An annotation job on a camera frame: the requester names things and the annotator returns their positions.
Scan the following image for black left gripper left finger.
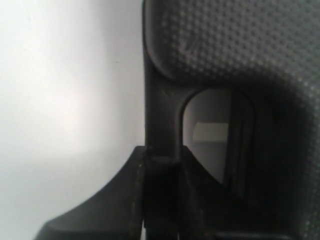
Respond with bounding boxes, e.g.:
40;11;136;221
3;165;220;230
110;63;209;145
35;146;146;240

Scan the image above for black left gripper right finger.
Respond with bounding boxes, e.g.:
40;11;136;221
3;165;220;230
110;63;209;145
178;146;235;240

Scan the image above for black plastic tool case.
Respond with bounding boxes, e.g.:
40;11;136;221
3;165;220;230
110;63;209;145
142;0;320;240

